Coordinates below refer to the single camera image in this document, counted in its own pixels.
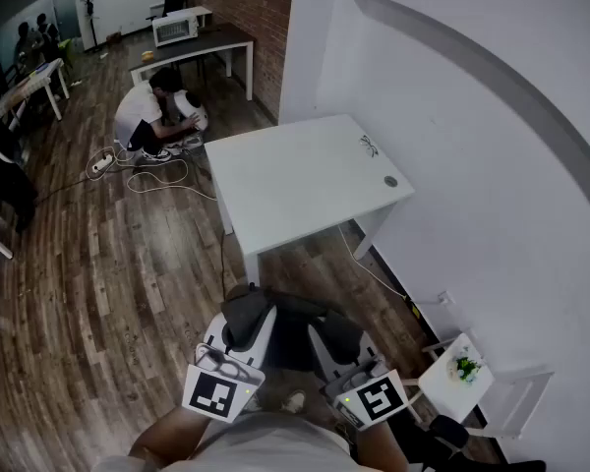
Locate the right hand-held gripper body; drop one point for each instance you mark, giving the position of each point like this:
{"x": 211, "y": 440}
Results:
{"x": 378, "y": 396}

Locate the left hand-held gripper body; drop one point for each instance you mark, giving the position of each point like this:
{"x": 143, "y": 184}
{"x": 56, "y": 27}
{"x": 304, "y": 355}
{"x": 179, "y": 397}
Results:
{"x": 211, "y": 394}

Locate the person's left forearm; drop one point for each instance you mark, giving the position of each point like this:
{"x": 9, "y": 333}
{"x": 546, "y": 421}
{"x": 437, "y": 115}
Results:
{"x": 167, "y": 435}

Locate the person's right forearm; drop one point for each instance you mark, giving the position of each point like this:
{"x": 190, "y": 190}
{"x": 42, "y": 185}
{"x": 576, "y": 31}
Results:
{"x": 386, "y": 450}

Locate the black round object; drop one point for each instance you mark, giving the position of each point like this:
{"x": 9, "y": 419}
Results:
{"x": 450, "y": 430}

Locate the person's white shirt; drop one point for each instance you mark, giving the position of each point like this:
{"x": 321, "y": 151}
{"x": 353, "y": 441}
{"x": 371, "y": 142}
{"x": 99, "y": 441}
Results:
{"x": 270, "y": 448}

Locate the person's light shoe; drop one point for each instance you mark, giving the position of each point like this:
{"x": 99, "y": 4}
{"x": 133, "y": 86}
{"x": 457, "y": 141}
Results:
{"x": 293, "y": 401}

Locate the green and white flower bunch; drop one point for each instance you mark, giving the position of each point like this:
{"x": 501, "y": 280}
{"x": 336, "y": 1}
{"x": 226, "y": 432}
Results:
{"x": 464, "y": 366}

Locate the white power strip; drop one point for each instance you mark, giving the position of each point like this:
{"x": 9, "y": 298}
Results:
{"x": 102, "y": 162}

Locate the white round robot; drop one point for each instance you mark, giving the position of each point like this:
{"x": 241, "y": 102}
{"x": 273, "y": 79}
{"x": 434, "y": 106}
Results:
{"x": 193, "y": 110}

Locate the black chair with clothing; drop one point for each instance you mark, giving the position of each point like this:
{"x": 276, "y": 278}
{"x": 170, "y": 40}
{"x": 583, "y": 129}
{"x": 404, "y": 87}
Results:
{"x": 5, "y": 170}

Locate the small yellow object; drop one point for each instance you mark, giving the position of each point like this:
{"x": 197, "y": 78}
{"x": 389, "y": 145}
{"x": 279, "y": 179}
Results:
{"x": 147, "y": 56}

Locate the dark desk with white legs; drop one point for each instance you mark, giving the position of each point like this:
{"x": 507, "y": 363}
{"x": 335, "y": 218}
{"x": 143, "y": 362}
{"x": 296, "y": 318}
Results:
{"x": 211, "y": 42}

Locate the white table with yellow top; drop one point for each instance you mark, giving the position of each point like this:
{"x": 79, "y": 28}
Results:
{"x": 32, "y": 79}

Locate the white toaster oven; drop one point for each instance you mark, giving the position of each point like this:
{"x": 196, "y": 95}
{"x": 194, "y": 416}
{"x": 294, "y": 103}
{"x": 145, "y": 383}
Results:
{"x": 174, "y": 31}

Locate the green chair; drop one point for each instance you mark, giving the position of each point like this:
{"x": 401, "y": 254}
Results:
{"x": 65, "y": 49}

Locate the small white desk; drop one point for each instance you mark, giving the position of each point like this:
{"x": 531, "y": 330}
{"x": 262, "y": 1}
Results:
{"x": 192, "y": 12}

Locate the black office chair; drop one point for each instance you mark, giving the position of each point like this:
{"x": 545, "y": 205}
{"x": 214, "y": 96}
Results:
{"x": 174, "y": 2}

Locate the black coat stand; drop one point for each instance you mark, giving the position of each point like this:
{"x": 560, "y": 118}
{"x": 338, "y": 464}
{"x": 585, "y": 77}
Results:
{"x": 91, "y": 17}

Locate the thin-frame glasses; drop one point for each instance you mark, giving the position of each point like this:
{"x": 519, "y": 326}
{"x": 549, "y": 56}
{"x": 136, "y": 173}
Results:
{"x": 369, "y": 145}

